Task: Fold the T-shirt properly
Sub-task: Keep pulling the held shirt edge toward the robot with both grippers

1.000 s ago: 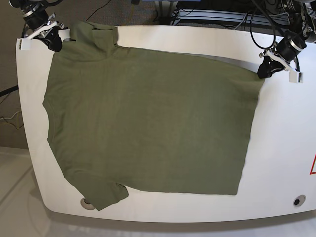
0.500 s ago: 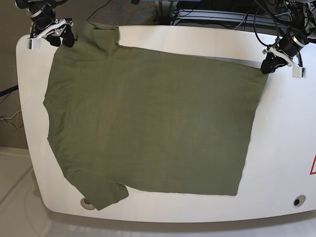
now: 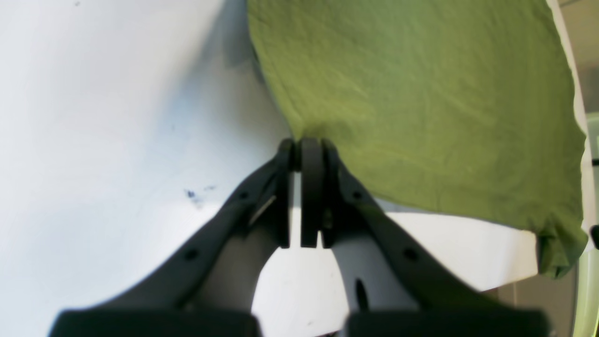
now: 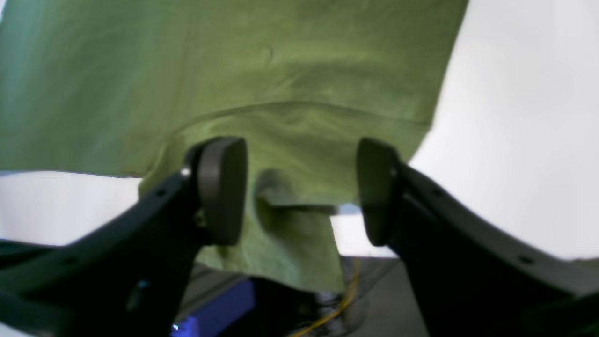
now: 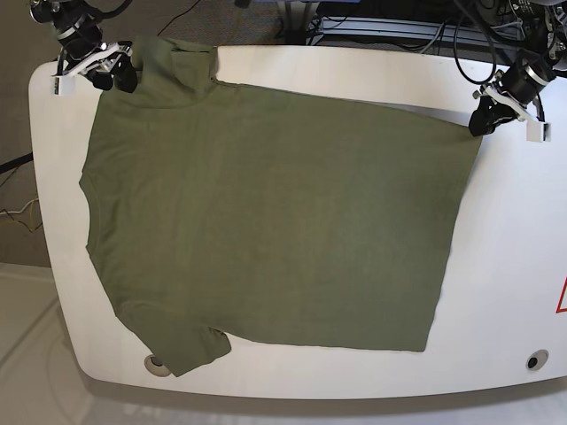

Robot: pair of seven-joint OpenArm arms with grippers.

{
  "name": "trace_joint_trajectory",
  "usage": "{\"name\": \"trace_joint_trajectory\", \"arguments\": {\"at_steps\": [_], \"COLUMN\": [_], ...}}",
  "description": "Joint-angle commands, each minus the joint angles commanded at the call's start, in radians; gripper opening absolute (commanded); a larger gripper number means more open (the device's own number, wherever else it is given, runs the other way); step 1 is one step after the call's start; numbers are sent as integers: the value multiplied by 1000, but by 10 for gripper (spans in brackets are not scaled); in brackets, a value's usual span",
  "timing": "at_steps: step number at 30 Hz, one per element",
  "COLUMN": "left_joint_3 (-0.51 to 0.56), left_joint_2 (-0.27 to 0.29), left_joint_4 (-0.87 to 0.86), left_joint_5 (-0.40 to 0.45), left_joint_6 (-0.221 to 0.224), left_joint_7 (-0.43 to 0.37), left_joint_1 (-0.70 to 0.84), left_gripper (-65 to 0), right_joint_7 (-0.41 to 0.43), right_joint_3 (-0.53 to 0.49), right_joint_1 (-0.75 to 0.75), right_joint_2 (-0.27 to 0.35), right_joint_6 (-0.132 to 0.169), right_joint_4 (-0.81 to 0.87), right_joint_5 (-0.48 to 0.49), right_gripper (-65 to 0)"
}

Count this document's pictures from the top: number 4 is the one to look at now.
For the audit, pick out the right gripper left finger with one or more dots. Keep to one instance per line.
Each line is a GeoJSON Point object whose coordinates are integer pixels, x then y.
{"type": "Point", "coordinates": [127, 278]}

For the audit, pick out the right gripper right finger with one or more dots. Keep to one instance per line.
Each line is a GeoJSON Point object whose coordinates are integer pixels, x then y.
{"type": "Point", "coordinates": [470, 279]}

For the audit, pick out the olive green T-shirt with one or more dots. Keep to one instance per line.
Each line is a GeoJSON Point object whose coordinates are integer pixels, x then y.
{"type": "Point", "coordinates": [126, 87]}

